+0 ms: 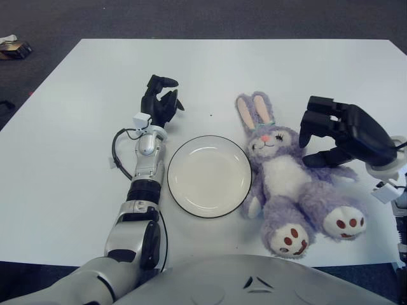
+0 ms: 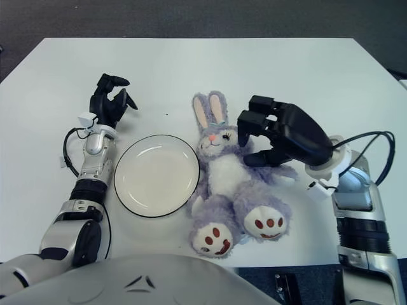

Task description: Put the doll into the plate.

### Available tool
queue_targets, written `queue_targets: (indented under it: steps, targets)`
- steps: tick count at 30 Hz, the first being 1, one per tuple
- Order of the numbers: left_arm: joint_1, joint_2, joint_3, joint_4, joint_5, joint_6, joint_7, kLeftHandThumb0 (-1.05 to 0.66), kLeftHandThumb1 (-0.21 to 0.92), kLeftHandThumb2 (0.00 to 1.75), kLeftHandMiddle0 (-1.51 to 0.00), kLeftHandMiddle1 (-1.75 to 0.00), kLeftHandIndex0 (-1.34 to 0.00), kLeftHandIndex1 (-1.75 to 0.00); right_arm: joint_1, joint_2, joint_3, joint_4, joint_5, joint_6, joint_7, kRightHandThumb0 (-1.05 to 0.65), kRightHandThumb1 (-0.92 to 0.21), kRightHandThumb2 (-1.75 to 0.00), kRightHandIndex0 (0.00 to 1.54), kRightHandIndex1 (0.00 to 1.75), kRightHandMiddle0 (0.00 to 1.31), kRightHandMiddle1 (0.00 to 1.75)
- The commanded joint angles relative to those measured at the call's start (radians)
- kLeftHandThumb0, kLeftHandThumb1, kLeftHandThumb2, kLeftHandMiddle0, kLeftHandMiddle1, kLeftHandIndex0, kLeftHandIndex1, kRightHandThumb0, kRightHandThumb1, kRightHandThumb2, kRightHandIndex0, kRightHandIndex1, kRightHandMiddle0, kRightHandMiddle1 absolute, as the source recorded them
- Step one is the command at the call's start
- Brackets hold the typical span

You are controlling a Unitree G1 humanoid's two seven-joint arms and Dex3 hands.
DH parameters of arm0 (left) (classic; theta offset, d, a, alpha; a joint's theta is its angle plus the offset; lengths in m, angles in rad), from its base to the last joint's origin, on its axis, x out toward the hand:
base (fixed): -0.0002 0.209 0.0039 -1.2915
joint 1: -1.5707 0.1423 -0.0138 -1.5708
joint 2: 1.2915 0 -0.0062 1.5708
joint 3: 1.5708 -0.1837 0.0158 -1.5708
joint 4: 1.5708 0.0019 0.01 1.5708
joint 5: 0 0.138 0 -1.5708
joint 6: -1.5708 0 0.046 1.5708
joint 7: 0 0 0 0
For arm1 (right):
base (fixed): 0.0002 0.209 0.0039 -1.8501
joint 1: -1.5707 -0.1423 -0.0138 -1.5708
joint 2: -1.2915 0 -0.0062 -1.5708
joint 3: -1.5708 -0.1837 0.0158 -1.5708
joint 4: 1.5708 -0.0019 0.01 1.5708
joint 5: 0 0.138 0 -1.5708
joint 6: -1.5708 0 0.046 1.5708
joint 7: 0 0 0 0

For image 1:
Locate white left wrist module box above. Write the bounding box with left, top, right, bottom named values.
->
left=132, top=112, right=151, bottom=130

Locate white right wrist module box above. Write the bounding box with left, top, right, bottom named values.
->
left=371, top=181, right=399, bottom=204

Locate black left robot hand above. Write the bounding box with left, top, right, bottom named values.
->
left=141, top=74, right=186, bottom=128

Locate grey robot torso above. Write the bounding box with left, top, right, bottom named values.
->
left=117, top=254, right=397, bottom=305

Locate white wrist module box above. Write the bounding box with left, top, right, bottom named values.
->
left=132, top=112, right=151, bottom=130
left=371, top=181, right=399, bottom=204

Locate purple plush bunny doll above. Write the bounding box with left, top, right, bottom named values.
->
left=235, top=91, right=367, bottom=259

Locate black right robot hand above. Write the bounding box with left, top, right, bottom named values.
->
left=298, top=95, right=398, bottom=169

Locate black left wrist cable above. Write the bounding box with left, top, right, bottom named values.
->
left=113, top=128, right=169, bottom=274

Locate dark cardboard box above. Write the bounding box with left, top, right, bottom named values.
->
left=0, top=40, right=33, bottom=60

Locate white plate with black rim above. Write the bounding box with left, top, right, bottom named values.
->
left=167, top=135, right=252, bottom=219

